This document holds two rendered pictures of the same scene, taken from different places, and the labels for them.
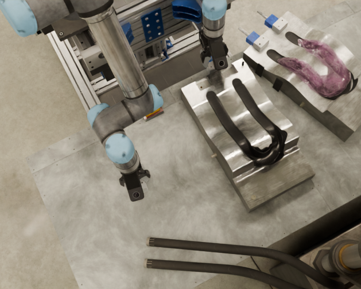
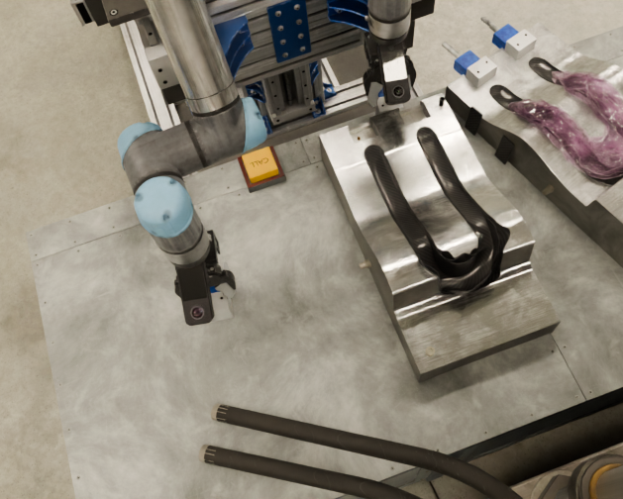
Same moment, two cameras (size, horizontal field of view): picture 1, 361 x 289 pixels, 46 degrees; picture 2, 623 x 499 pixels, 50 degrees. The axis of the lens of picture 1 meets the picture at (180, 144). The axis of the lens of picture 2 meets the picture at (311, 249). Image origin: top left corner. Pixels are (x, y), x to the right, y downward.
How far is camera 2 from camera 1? 0.33 m
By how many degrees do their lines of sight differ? 7
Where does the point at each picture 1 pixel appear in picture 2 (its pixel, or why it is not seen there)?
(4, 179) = (23, 290)
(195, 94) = (345, 149)
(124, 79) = (187, 72)
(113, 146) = (149, 198)
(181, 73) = not seen: hidden behind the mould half
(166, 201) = (263, 341)
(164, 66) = (316, 126)
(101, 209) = (142, 341)
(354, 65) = not seen: outside the picture
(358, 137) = not seen: outside the picture
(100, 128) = (135, 164)
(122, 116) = (180, 149)
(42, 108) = (107, 179)
